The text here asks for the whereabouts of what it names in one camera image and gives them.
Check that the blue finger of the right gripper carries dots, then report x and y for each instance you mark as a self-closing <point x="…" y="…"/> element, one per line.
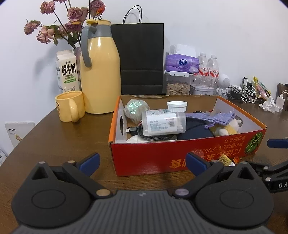
<point x="277" y="143"/>

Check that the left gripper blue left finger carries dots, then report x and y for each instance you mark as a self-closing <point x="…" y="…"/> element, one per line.
<point x="90" y="164"/>

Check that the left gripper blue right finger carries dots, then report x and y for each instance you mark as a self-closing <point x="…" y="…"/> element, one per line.
<point x="196" y="164"/>

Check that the dark navy pouch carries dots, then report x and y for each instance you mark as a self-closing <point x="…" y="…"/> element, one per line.
<point x="195" y="130"/>

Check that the yellow plush toy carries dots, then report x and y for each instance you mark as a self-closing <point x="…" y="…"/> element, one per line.
<point x="230" y="129"/>

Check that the purple knitted cloth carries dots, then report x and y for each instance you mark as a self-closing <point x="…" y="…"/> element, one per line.
<point x="222" y="119"/>

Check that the large white ribbed cap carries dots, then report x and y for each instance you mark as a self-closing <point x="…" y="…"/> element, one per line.
<point x="177" y="106"/>

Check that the iridescent ball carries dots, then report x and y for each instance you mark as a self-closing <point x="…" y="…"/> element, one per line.
<point x="134" y="108"/>

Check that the small yellow packet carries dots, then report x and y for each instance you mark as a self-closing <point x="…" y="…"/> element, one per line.
<point x="226" y="160"/>

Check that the crumpled white paper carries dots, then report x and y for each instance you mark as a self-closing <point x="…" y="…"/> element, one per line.
<point x="268" y="105"/>

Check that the white power adapter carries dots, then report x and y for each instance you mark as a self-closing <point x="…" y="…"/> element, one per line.
<point x="279" y="104"/>

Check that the colourful snack packets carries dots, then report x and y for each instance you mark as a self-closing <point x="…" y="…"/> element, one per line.
<point x="262" y="91"/>

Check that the yellow ceramic mug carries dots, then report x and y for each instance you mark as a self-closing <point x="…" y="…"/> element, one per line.
<point x="70" y="106"/>

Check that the white tin box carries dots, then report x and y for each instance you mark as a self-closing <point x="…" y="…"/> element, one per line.
<point x="201" y="90"/>

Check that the white robot figurine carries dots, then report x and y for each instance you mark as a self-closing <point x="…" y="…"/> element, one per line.
<point x="223" y="85"/>

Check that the clear seed container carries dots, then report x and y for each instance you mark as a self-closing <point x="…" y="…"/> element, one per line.
<point x="177" y="83"/>

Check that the blue white paper box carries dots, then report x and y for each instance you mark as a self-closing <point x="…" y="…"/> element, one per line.
<point x="3" y="157"/>

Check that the water bottle left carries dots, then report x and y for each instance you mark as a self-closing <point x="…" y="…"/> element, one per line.
<point x="203" y="70"/>

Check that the water bottle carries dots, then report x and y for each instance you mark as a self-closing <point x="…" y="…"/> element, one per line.
<point x="213" y="70"/>
<point x="203" y="70"/>

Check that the white milk carton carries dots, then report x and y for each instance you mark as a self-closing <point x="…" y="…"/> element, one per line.
<point x="67" y="73"/>

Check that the yellow thermos jug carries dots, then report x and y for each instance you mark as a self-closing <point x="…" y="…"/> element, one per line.
<point x="100" y="73"/>

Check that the water bottle middle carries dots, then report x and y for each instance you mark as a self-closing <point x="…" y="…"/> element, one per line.
<point x="213" y="70"/>

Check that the purple tissue pack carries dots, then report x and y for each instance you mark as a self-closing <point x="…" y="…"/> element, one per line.
<point x="181" y="63"/>

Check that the black paper bag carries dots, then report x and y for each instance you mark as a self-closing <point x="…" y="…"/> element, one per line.
<point x="140" y="46"/>

